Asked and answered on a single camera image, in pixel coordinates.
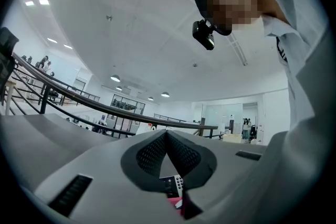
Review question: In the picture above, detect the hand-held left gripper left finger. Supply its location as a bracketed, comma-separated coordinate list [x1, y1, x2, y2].
[34, 129, 185, 224]

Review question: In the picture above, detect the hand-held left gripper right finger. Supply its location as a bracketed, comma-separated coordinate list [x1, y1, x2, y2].
[165, 129, 268, 224]

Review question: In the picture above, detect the black keypad device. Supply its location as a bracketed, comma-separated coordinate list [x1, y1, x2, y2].
[159, 175, 184, 199]

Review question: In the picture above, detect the pink cloth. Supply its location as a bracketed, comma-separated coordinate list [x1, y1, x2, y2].
[167, 196, 184, 217]

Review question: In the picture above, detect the light wooden box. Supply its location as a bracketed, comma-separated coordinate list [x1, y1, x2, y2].
[223, 133, 242, 144]

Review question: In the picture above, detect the dark grey table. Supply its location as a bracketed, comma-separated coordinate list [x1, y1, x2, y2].
[12, 52, 218, 140]

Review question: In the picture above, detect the person's light shirt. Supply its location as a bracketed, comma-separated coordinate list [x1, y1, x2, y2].
[246, 0, 333, 224]

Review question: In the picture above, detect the black head-worn camera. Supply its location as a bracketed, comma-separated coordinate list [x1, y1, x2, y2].
[192, 19, 215, 51]

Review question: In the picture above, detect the black head strap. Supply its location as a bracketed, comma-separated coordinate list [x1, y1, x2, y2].
[194, 0, 233, 36]

